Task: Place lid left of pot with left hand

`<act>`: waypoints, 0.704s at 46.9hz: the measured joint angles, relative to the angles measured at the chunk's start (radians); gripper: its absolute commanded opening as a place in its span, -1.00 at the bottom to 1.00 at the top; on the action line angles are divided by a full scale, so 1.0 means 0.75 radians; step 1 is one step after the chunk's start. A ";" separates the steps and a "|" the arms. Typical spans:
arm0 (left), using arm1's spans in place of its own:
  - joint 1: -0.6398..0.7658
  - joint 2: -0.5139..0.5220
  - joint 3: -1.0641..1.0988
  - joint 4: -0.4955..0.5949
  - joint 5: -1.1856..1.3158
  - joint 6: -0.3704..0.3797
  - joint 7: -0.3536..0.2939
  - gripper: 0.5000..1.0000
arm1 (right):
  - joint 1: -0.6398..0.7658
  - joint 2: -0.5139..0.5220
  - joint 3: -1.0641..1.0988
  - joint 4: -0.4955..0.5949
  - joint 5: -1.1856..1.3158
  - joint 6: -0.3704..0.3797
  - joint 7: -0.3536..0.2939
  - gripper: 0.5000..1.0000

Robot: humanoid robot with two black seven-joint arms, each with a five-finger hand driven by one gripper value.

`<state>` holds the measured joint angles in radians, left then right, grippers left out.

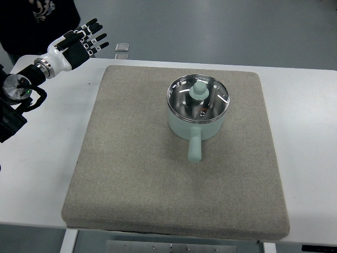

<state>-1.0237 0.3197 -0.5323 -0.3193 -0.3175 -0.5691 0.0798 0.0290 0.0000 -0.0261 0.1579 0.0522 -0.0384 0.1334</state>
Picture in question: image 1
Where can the clear square floor plate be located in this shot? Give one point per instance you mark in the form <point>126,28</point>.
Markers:
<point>122,47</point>

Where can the glass lid green knob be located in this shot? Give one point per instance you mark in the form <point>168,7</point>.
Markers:
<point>198,98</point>

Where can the mint green saucepan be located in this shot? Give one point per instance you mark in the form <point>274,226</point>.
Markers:
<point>194,133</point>

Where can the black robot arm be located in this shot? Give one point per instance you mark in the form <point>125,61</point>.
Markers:
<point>21,93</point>

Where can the person in dark clothing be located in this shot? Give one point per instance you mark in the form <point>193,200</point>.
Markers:
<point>29,27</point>

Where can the beige fabric mat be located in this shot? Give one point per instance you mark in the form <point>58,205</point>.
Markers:
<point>133,174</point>

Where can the grey metal plate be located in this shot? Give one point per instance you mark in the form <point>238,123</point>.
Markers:
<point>136,246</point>

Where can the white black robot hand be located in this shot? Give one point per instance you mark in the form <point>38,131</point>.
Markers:
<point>75,47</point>

